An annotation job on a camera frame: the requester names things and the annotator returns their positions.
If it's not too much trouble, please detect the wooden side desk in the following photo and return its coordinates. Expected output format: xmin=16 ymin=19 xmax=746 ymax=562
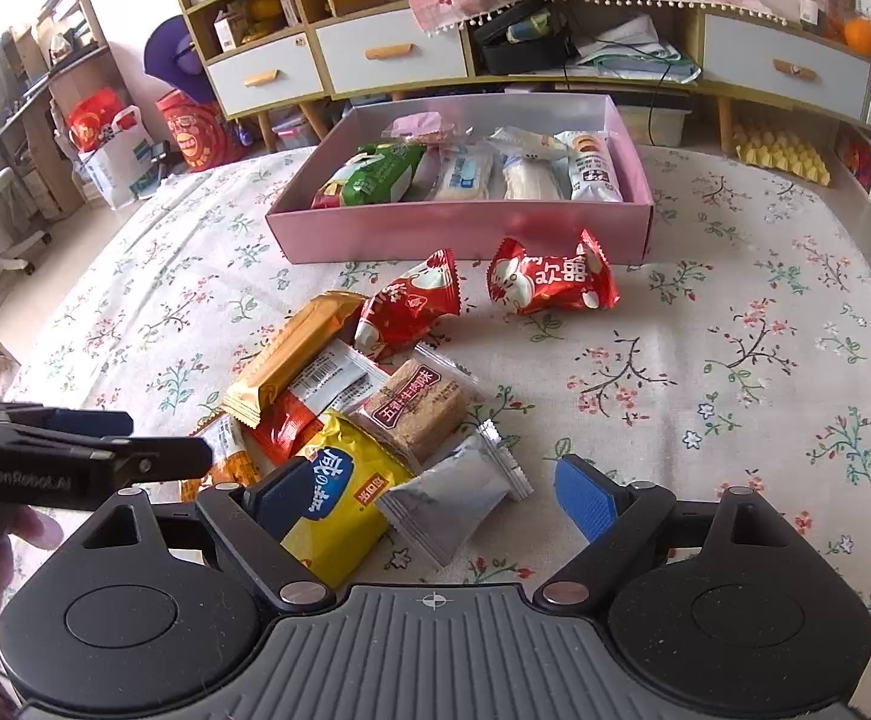
xmin=0 ymin=0 xmax=136 ymax=222

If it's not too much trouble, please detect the orange and white snack packet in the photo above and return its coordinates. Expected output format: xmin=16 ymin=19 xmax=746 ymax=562
xmin=195 ymin=412 xmax=264 ymax=488

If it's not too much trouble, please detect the long golden snack packet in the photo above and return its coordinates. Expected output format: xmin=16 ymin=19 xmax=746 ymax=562
xmin=221 ymin=291 xmax=369 ymax=428

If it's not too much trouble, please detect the pink cardboard box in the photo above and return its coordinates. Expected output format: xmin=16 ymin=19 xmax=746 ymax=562
xmin=266 ymin=94 xmax=657 ymax=265

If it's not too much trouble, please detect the white cookie packet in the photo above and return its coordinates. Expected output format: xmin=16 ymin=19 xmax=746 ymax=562
xmin=555 ymin=130 xmax=624 ymax=203

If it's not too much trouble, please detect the white packet with barcode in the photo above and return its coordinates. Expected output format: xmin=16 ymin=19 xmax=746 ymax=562
xmin=285 ymin=337 xmax=391 ymax=421

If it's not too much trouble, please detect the red printed bag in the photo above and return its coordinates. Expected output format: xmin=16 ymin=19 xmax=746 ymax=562
xmin=156 ymin=90 xmax=245 ymax=170

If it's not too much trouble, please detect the pile of loose papers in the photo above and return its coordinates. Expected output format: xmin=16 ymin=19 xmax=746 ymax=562
xmin=574 ymin=15 xmax=702 ymax=83

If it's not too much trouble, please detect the pink clear snack packet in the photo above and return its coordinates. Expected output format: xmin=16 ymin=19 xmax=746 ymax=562
xmin=392 ymin=111 xmax=455 ymax=145

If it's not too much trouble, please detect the white shopping bag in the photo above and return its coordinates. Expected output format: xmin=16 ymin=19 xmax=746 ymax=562
xmin=75 ymin=105 xmax=155 ymax=209

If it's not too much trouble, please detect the silver snack packet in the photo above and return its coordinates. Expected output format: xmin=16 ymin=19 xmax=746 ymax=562
xmin=376 ymin=420 xmax=535 ymax=565

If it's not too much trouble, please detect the clear cake roll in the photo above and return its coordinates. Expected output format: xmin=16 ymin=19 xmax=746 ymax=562
xmin=426 ymin=142 xmax=496 ymax=203

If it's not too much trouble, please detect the red gift bag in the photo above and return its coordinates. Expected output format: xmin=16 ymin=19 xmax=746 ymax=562
xmin=67 ymin=88 xmax=125 ymax=152

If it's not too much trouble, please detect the clear packet with white cake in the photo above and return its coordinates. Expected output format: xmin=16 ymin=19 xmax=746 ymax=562
xmin=501 ymin=154 xmax=565 ymax=202

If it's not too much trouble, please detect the small red-orange snack packet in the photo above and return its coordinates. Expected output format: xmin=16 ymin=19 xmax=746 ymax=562
xmin=244 ymin=390 xmax=324 ymax=466

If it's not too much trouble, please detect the clear packet with brown biscuit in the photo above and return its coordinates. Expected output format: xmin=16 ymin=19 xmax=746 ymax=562
xmin=349 ymin=343 xmax=485 ymax=470

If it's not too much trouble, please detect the open black case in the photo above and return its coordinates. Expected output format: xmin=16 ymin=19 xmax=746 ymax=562
xmin=472 ymin=0 xmax=579 ymax=76

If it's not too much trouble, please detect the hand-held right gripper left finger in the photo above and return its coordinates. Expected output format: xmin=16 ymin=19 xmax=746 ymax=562
xmin=34 ymin=459 xmax=337 ymax=610

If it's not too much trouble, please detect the purple hat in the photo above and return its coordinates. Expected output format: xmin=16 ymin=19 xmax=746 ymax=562
xmin=142 ymin=13 xmax=219 ymax=106

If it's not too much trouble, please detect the red snack packet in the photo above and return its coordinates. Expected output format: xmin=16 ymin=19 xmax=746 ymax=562
xmin=352 ymin=249 xmax=462 ymax=359
xmin=486 ymin=229 xmax=622 ymax=317

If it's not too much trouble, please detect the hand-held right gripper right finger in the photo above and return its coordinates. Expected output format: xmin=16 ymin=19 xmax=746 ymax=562
xmin=532 ymin=454 xmax=833 ymax=608

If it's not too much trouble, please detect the clear storage bin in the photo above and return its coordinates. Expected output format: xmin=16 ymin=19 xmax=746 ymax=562
xmin=615 ymin=105 xmax=692 ymax=147

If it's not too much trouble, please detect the yellow egg tray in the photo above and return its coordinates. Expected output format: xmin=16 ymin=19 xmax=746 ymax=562
xmin=731 ymin=124 xmax=834 ymax=187

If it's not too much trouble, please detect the black cable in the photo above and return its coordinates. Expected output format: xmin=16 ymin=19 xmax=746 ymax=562
xmin=525 ymin=0 xmax=699 ymax=147

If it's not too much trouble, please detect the yellow snack packet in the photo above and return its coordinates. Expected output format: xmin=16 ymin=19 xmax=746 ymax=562
xmin=277 ymin=411 xmax=415 ymax=592

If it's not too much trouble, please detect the green snack packet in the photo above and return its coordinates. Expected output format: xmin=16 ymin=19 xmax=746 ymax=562
xmin=311 ymin=141 xmax=429 ymax=209

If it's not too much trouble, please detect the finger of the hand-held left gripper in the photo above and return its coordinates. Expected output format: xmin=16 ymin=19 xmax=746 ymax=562
xmin=81 ymin=435 xmax=215 ymax=483
xmin=0 ymin=401 xmax=136 ymax=440

